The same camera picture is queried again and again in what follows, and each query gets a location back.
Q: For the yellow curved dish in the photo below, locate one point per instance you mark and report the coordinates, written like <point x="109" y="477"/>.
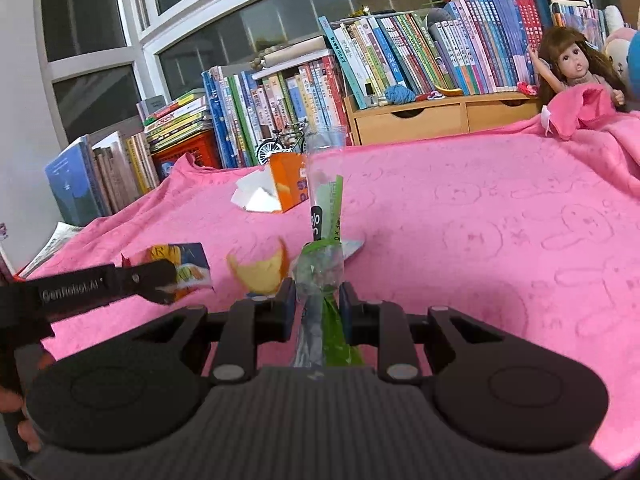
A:
<point x="447" y="92"/>

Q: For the wooden drawer organizer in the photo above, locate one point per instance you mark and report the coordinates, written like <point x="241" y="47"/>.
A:
<point x="425" y="117"/>

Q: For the stack of flat books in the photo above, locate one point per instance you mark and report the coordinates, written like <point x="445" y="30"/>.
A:
<point x="177" y="120"/>

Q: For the blue yarn ball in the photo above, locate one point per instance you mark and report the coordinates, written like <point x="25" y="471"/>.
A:
<point x="399" y="95"/>

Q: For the pink bunny printed blanket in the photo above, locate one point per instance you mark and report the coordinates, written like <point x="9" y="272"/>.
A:
<point x="475" y="235"/>

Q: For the blue orange snack packet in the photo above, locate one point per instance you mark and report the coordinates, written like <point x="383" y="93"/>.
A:
<point x="192" y="265"/>

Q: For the blue cat plush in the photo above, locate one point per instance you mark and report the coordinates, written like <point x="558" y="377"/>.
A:
<point x="636" y="42"/>

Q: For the row of blue green books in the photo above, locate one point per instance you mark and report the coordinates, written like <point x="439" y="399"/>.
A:
<point x="440" y="45"/>

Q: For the folded newspaper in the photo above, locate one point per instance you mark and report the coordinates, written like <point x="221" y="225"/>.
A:
<point x="52" y="247"/>

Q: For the white bunny plush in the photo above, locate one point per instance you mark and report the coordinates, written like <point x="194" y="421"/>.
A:
<point x="620" y="42"/>

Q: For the row of small thin books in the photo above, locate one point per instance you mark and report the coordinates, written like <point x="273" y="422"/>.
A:
<point x="580" y="20"/>

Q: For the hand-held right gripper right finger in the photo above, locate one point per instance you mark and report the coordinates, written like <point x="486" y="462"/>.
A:
<point x="347" y="315"/>

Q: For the person's left hand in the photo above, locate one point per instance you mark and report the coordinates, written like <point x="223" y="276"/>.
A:
<point x="10" y="402"/>

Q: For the small red flower ornament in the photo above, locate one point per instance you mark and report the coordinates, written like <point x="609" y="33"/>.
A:
<point x="527" y="89"/>

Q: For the row of worn books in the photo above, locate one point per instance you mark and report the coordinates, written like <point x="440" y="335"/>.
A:
<point x="90" y="180"/>

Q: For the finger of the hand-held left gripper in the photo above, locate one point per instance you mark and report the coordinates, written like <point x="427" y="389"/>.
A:
<point x="150" y="280"/>

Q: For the red plastic crate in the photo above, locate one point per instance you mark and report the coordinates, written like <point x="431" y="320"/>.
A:
<point x="187" y="157"/>

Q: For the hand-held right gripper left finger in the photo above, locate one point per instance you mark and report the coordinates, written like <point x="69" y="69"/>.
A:
<point x="286" y="310"/>

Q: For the row of upright colourful books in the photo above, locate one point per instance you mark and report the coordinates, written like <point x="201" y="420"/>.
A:
<point x="270" y="105"/>

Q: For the green snack wrapper black label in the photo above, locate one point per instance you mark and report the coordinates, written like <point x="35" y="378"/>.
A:
<point x="327" y="210"/>

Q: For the clear plastic bag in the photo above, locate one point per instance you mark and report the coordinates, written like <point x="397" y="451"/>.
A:
<point x="325" y="150"/>

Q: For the small bottle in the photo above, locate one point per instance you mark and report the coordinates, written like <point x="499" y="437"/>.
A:
<point x="370" y="95"/>

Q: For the brown haired doll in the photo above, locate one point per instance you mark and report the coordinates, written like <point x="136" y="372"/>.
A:
<point x="572" y="62"/>

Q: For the orange white paper carton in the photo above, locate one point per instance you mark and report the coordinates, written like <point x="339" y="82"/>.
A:
<point x="285" y="180"/>

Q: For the miniature black bicycle model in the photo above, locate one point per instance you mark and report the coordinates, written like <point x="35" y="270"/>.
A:
<point x="280" y="145"/>

